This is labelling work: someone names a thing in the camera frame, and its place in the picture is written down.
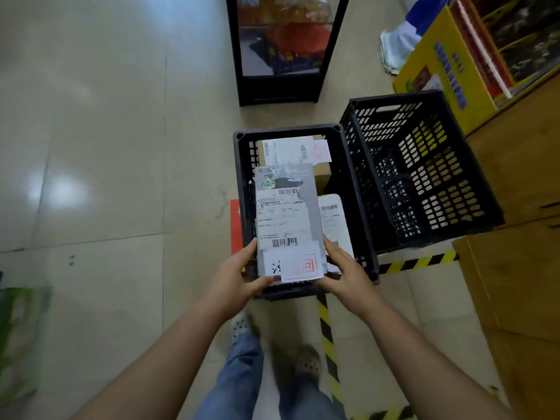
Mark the green printed sack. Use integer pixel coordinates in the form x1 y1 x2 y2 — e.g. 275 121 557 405
0 287 51 407

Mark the black glass display cabinet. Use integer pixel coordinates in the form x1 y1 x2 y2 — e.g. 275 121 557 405
225 0 352 107

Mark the grey perforated shoe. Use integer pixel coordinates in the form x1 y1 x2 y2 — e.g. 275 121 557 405
229 311 260 342
293 344 323 383

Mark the wooden cupboard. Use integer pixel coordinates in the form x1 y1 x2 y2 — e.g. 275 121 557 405
453 69 560 420

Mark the yellow cardboard display stand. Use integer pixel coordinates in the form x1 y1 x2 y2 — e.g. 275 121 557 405
392 0 560 136

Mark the person's left forearm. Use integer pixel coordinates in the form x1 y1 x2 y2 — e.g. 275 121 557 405
69 301 228 420

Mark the person's right leg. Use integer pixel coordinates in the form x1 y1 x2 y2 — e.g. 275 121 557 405
279 376 347 420

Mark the small plain cardboard box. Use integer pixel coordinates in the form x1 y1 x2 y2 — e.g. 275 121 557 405
255 135 333 195

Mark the person's left hand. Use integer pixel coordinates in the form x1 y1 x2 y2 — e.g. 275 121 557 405
203 238 281 322

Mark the person's right forearm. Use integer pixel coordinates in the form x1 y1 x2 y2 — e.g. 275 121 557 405
360 299 517 420

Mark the person's left leg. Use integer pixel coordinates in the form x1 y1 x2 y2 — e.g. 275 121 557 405
194 332 265 420

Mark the black crate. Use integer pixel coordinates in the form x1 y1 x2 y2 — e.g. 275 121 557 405
233 123 380 302
339 90 505 255

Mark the person's leg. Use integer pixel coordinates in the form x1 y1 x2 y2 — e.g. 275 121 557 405
194 332 265 420
279 376 347 420

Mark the person's right hand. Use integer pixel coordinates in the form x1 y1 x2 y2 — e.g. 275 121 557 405
314 238 386 320

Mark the white foam parcel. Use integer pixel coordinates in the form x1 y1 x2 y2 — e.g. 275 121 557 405
317 194 355 274

